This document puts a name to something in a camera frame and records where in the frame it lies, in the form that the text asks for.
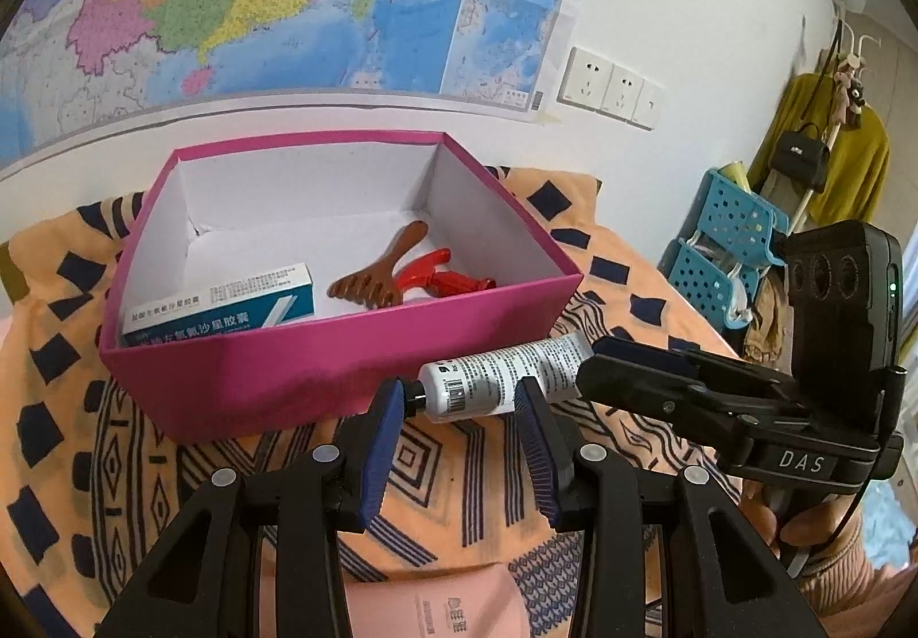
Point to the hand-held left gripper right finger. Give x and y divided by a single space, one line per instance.
538 459

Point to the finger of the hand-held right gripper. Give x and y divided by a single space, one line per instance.
645 394
717 369

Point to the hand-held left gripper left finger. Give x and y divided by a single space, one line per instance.
380 444

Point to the white tube with barcode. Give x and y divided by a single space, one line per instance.
488 380

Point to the magenta cardboard box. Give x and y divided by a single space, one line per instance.
287 380

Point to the brown wooden massage comb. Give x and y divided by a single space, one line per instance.
366 286

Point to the person's right forearm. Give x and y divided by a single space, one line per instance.
860 591

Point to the person's right hand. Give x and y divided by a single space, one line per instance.
810 527

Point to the blue perforated plastic rack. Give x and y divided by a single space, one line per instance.
731 215

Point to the mustard yellow garment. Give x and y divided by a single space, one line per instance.
860 172

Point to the black handbag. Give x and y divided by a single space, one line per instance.
802 161

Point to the flat pink box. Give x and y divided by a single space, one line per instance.
445 609

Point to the blue and white medicine box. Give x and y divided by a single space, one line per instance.
237 308

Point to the orange patterned blanket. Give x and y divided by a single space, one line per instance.
179 502

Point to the small hanging plush toy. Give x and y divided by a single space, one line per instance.
852 93

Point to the white coat rack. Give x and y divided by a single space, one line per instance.
857 46

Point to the white wall switch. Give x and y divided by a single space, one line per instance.
647 105

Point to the white wall socket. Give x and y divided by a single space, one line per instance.
622 93
587 77

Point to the colourful wall map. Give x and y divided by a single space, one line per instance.
251 0

